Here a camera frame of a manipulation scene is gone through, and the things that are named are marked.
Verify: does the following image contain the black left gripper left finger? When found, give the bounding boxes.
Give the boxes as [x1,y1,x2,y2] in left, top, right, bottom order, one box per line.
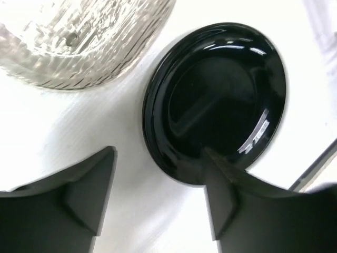
[1,146,117,253]

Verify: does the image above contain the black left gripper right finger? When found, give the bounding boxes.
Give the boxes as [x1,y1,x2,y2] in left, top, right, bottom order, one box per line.
[203,148,336,252]

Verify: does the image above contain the black plate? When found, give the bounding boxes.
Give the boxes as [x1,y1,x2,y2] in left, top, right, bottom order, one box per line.
[142,23,286,185]

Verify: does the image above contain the aluminium frame rail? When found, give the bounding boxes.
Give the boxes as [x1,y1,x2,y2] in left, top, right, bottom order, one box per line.
[289,140,336,192]

